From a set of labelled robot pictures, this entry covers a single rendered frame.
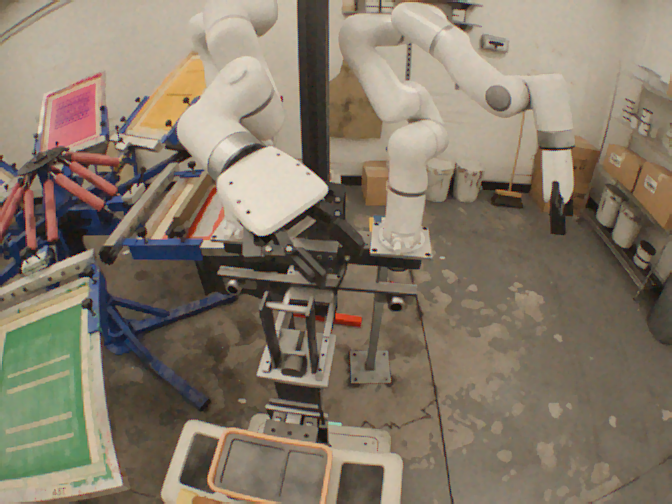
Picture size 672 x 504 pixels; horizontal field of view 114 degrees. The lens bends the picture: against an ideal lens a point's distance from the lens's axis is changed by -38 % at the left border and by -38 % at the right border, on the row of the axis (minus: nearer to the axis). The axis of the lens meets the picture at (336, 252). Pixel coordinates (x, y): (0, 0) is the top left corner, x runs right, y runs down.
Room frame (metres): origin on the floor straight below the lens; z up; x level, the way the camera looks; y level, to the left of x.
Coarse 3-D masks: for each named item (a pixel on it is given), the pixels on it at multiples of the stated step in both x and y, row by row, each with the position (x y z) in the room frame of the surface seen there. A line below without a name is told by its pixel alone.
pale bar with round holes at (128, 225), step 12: (168, 168) 1.46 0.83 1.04; (156, 180) 1.34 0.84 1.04; (168, 180) 1.40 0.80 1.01; (156, 192) 1.27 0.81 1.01; (144, 204) 1.13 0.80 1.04; (132, 216) 1.03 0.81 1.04; (144, 216) 1.10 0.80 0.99; (120, 228) 0.95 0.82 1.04; (132, 228) 0.99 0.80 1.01; (108, 240) 0.88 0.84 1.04; (120, 240) 0.90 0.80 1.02
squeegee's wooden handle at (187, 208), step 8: (200, 176) 1.31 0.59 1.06; (208, 176) 1.34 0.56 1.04; (200, 184) 1.24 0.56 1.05; (208, 184) 1.32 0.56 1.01; (192, 192) 1.16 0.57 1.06; (200, 192) 1.22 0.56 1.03; (184, 200) 1.10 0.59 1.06; (192, 200) 1.13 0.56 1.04; (200, 200) 1.20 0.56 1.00; (184, 208) 1.05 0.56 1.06; (192, 208) 1.11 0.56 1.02; (176, 216) 0.99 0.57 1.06; (184, 216) 1.03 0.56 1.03; (176, 224) 0.99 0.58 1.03
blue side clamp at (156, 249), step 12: (156, 240) 0.92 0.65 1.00; (168, 240) 0.92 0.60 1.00; (180, 240) 0.92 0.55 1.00; (192, 240) 0.92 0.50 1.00; (132, 252) 0.89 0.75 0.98; (144, 252) 0.89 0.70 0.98; (156, 252) 0.89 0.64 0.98; (168, 252) 0.89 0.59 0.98; (180, 252) 0.89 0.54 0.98; (192, 252) 0.89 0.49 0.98
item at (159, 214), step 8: (336, 176) 1.40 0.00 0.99; (176, 184) 1.38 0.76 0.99; (184, 184) 1.41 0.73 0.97; (176, 192) 1.31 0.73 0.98; (168, 200) 1.23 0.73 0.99; (160, 208) 1.17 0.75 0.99; (168, 208) 1.20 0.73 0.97; (152, 216) 1.11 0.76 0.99; (160, 216) 1.12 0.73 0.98; (152, 224) 1.05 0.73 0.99; (152, 232) 1.03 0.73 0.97; (200, 248) 0.90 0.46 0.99; (208, 248) 0.90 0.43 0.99; (216, 248) 0.90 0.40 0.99
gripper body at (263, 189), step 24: (240, 168) 0.35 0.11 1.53; (264, 168) 0.36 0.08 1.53; (288, 168) 0.36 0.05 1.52; (240, 192) 0.32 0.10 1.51; (264, 192) 0.32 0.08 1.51; (288, 192) 0.33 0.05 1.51; (312, 192) 0.33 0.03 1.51; (240, 216) 0.30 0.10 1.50; (264, 216) 0.30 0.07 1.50; (288, 216) 0.30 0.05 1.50; (264, 240) 0.31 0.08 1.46
